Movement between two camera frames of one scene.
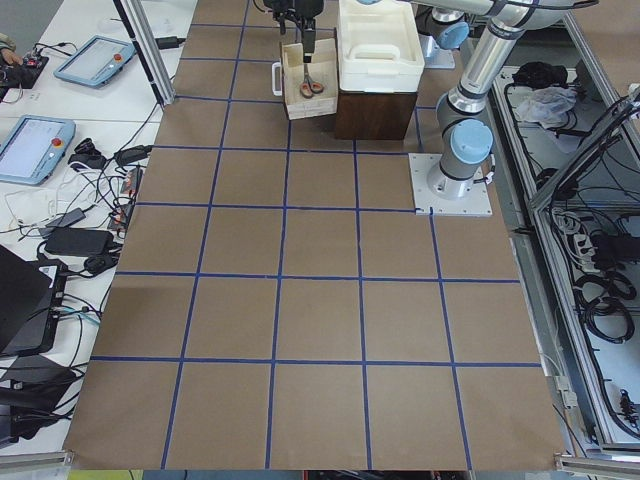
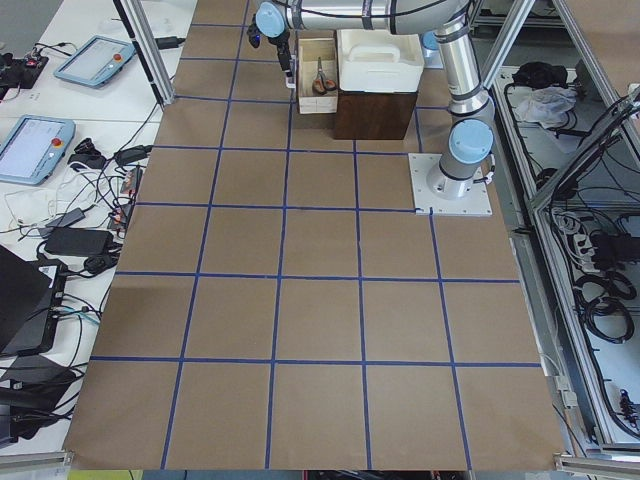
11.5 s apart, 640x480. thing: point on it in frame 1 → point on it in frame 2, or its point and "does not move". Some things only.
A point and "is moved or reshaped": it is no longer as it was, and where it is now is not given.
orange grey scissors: [310, 87] → [321, 85]
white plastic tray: [379, 47] does not move
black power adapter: [169, 42] does not move
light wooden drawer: [323, 68] is moved or reshaped
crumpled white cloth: [549, 105] does not move
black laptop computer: [31, 298] does not move
